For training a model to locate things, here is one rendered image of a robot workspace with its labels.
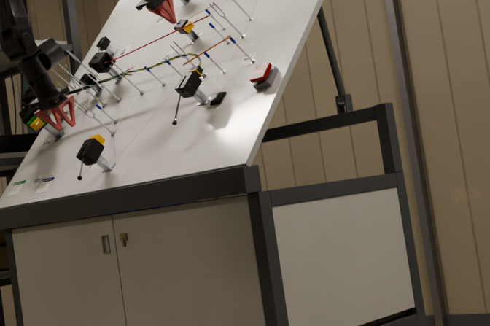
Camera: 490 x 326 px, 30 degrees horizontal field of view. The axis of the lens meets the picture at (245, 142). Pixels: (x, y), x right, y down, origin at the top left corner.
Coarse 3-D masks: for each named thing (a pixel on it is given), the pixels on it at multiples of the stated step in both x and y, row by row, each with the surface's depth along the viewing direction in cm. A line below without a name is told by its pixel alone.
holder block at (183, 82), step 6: (192, 72) 245; (186, 78) 245; (192, 78) 245; (198, 78) 246; (180, 84) 245; (186, 84) 244; (192, 84) 245; (198, 84) 246; (180, 90) 245; (186, 90) 244; (192, 90) 245; (186, 96) 246; (192, 96) 245
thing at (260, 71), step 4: (264, 64) 234; (268, 64) 233; (256, 68) 235; (260, 68) 234; (264, 68) 233; (268, 68) 232; (256, 72) 234; (260, 72) 232; (264, 72) 231; (268, 72) 232; (252, 76) 234; (256, 76) 233; (260, 76) 231; (264, 76) 231; (252, 80) 233; (256, 80) 233; (260, 80) 232
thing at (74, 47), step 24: (72, 0) 339; (72, 24) 338; (0, 48) 316; (72, 48) 337; (0, 72) 374; (72, 72) 338; (0, 96) 375; (0, 120) 376; (0, 168) 360; (0, 288) 302; (0, 312) 301
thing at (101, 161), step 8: (88, 144) 257; (96, 144) 258; (80, 152) 257; (88, 152) 256; (96, 152) 257; (80, 160) 259; (88, 160) 257; (96, 160) 257; (104, 160) 261; (80, 168) 256; (104, 168) 262; (112, 168) 261; (80, 176) 255
